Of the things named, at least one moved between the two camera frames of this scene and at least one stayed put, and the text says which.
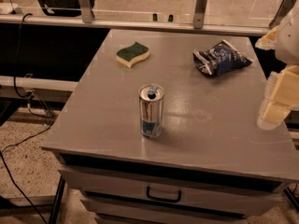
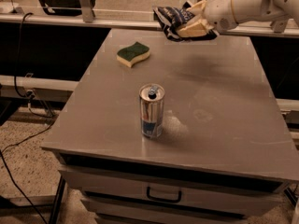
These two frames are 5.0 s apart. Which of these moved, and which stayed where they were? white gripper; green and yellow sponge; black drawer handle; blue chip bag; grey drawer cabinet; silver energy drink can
Moved: white gripper; blue chip bag
Stayed: silver energy drink can; black drawer handle; green and yellow sponge; grey drawer cabinet
